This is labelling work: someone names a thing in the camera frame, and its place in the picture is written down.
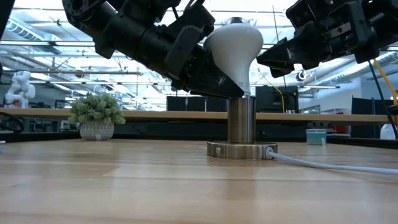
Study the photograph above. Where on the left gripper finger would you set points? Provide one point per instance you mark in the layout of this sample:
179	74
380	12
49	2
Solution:
217	84

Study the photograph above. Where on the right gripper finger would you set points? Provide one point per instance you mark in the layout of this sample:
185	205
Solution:
298	49
281	71

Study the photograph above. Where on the white flood lightbulb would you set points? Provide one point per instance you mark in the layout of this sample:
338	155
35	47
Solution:
236	46

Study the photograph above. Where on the brass lamp socket base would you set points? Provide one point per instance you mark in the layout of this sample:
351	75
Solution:
242	124

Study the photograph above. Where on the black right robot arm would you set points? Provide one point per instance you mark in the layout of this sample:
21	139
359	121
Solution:
385	18

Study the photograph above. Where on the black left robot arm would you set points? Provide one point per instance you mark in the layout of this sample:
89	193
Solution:
124	28

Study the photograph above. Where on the black monitor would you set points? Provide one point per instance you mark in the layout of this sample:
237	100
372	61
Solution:
270	99
370	107
186	104

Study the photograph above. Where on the green plant in white pot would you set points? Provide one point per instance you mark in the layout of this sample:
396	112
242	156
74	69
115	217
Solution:
96	115

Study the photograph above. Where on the white rounded container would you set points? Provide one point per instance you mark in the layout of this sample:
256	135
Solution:
388	132

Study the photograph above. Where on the tan wooden desk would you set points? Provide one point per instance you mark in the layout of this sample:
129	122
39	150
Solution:
46	113

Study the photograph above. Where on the white humanoid robot figure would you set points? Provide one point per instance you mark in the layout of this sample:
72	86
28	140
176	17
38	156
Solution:
20	88

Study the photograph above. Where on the black aluminium table frame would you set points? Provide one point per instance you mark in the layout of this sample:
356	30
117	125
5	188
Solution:
155	135

